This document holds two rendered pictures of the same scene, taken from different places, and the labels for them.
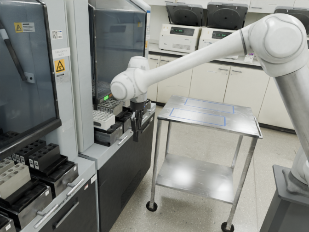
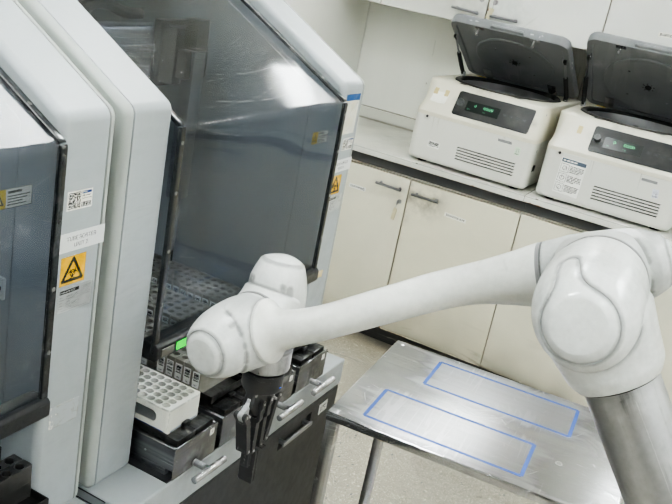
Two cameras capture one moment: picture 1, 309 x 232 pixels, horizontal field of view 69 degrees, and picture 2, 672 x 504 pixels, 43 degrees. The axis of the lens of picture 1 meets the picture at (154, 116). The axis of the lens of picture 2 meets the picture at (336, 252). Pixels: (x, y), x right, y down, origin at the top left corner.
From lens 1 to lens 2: 0.47 m
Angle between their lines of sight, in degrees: 8
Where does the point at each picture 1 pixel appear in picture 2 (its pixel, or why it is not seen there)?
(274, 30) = (560, 299)
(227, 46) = (502, 281)
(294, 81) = (621, 417)
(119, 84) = (207, 340)
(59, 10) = (94, 145)
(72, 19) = (123, 158)
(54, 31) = (76, 193)
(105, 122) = (168, 412)
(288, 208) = not seen: outside the picture
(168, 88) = not seen: hidden behind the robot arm
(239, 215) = not seen: outside the picture
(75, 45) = (120, 217)
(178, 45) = (476, 155)
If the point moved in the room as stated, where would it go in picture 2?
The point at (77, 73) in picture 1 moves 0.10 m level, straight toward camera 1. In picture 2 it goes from (114, 282) to (111, 308)
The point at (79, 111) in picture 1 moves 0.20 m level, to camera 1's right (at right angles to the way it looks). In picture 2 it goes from (102, 378) to (214, 406)
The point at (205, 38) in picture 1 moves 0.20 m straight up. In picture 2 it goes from (566, 149) to (580, 100)
